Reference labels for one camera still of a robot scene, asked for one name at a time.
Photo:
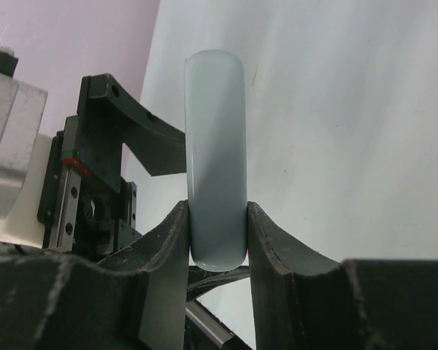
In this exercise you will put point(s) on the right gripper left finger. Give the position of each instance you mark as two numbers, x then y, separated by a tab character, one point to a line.
133	299

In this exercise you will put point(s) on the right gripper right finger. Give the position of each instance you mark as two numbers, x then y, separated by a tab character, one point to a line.
304	300

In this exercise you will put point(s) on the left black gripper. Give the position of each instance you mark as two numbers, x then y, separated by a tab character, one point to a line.
80	215

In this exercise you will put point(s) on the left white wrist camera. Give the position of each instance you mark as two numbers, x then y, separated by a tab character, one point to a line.
23	156

